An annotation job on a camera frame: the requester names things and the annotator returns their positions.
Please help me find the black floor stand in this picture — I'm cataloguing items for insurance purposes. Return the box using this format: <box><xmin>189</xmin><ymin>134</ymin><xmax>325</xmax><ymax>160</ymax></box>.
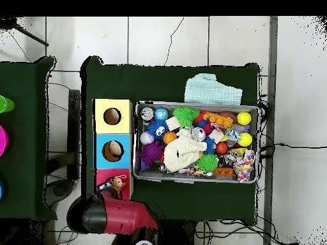
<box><xmin>45</xmin><ymin>89</ymin><xmax>82</xmax><ymax>204</ymax></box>

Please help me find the small orange basketball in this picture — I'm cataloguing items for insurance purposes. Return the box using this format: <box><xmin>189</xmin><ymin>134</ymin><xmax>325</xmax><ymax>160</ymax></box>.
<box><xmin>162</xmin><ymin>130</ymin><xmax>178</xmax><ymax>145</ymax></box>

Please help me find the mint green muslin cloth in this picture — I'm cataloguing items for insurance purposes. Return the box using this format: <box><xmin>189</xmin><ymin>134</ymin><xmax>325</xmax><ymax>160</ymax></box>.
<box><xmin>183</xmin><ymin>73</ymin><xmax>243</xmax><ymax>107</ymax></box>

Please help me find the cream yellow muslin cloth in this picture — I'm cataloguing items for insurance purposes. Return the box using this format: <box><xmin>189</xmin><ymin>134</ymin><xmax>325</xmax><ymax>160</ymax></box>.
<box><xmin>162</xmin><ymin>128</ymin><xmax>208</xmax><ymax>174</ymax></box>

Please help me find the blue spiky ball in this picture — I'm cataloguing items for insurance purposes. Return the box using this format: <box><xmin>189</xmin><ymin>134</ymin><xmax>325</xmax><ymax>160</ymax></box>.
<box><xmin>146</xmin><ymin>119</ymin><xmax>169</xmax><ymax>141</ymax></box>

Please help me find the green cup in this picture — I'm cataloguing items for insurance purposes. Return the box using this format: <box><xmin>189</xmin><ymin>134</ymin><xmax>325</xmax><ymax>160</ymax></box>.
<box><xmin>0</xmin><ymin>95</ymin><xmax>16</xmax><ymax>114</ymax></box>

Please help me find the pink bowl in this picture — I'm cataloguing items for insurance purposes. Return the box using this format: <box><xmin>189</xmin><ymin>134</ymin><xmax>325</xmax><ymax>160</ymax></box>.
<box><xmin>0</xmin><ymin>124</ymin><xmax>8</xmax><ymax>156</ymax></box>

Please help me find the silver can with pull tab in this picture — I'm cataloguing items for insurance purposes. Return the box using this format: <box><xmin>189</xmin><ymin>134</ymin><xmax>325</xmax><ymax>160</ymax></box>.
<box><xmin>140</xmin><ymin>106</ymin><xmax>155</xmax><ymax>122</ymax></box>

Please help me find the large green spiky ball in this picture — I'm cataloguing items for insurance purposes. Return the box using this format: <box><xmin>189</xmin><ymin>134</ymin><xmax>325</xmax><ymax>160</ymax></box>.
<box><xmin>172</xmin><ymin>105</ymin><xmax>201</xmax><ymax>128</ymax></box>

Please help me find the yellow ball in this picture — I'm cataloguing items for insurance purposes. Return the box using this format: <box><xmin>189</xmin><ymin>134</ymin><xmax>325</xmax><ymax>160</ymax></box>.
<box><xmin>236</xmin><ymin>111</ymin><xmax>252</xmax><ymax>126</ymax></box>

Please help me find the purple spiky ball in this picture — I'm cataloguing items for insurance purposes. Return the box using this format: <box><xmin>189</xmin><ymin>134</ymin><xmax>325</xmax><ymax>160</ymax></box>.
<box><xmin>139</xmin><ymin>140</ymin><xmax>165</xmax><ymax>167</ymax></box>

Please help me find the small green spiky ball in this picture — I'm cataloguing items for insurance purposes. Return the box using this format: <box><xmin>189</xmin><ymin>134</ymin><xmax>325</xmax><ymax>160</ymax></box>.
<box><xmin>196</xmin><ymin>152</ymin><xmax>220</xmax><ymax>174</ymax></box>

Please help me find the clear mesh bin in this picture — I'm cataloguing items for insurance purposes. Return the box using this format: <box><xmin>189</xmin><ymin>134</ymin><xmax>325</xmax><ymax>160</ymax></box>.
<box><xmin>132</xmin><ymin>101</ymin><xmax>259</xmax><ymax>184</ymax></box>

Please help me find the white baseball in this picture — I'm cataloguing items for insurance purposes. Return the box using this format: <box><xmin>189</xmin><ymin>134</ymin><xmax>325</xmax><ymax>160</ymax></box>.
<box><xmin>140</xmin><ymin>131</ymin><xmax>155</xmax><ymax>145</ymax></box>

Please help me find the green cloth side table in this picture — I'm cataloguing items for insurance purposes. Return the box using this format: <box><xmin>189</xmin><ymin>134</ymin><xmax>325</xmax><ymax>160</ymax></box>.
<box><xmin>0</xmin><ymin>57</ymin><xmax>57</xmax><ymax>221</ymax></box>

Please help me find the silver can with open top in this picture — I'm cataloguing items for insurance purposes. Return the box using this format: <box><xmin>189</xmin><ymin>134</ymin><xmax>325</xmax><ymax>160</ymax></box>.
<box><xmin>190</xmin><ymin>126</ymin><xmax>207</xmax><ymax>142</ymax></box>

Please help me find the dark green table cloth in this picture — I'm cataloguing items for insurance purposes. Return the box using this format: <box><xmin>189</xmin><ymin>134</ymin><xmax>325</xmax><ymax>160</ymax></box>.
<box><xmin>80</xmin><ymin>56</ymin><xmax>261</xmax><ymax>225</ymax></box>

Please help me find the brown teddy bear plush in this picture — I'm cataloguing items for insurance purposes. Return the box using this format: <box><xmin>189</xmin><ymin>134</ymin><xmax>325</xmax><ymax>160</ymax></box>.
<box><xmin>110</xmin><ymin>175</ymin><xmax>128</xmax><ymax>192</ymax></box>

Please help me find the wooden box with three holes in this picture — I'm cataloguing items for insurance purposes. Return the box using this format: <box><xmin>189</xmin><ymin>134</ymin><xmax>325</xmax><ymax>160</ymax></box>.
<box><xmin>92</xmin><ymin>98</ymin><xmax>135</xmax><ymax>201</ymax></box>

